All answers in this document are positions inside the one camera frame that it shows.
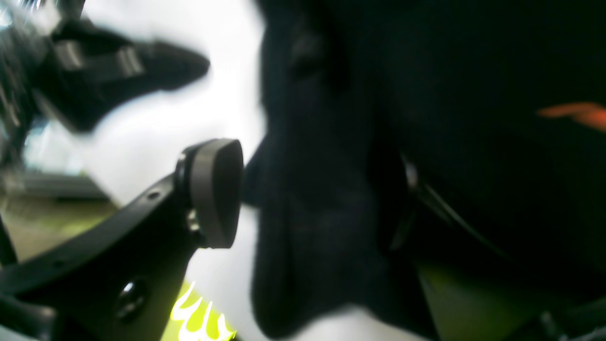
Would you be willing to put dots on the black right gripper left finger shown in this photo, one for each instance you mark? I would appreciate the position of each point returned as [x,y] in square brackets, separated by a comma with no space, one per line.
[120,280]

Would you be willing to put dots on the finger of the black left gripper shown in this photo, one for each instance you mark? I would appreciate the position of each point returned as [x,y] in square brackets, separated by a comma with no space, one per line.
[89,72]

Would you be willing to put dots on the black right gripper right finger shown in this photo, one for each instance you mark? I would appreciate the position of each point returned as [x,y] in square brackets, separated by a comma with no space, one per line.
[472,291]

